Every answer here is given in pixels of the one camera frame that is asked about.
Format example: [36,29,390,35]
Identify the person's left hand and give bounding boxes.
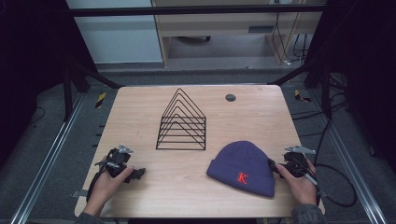
[82,165,135,217]

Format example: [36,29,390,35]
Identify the black floor cables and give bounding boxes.
[290,74,353,166]

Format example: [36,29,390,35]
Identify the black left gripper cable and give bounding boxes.
[85,170,106,202]

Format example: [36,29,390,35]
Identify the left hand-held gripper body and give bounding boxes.
[94,143,134,179]

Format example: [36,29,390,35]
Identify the light wooden desk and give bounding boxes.
[150,0,327,69]

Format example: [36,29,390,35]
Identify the black curtain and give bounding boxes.
[303,0,396,175]
[0,0,97,169]

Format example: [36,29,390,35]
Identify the hanging cables under desk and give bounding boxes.
[271,11,310,67]

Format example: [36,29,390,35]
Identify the person's right hand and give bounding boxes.
[276,159,318,207]

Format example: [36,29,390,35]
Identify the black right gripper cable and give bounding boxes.
[313,162,359,208]

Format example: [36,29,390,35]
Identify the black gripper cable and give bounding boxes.
[313,162,359,208]
[85,170,106,202]

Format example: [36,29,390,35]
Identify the aluminium floor rail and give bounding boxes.
[310,89,389,224]
[9,92,86,224]

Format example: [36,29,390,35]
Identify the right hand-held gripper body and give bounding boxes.
[282,145,319,187]

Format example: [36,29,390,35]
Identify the black metal stand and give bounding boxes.
[266,54,332,119]
[61,55,124,123]

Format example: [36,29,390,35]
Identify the white cabinet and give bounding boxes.
[64,0,164,65]

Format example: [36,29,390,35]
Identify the purple knit beanie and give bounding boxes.
[205,140,276,199]

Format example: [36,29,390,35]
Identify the black wire file rack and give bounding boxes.
[155,88,207,152]

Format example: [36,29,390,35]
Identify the grey metal table bracket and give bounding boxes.
[71,189,90,199]

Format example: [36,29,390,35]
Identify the yellow black hazard tape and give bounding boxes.
[293,89,313,104]
[94,91,107,110]

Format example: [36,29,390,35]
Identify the black horizontal frame bar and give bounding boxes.
[68,3,329,18]

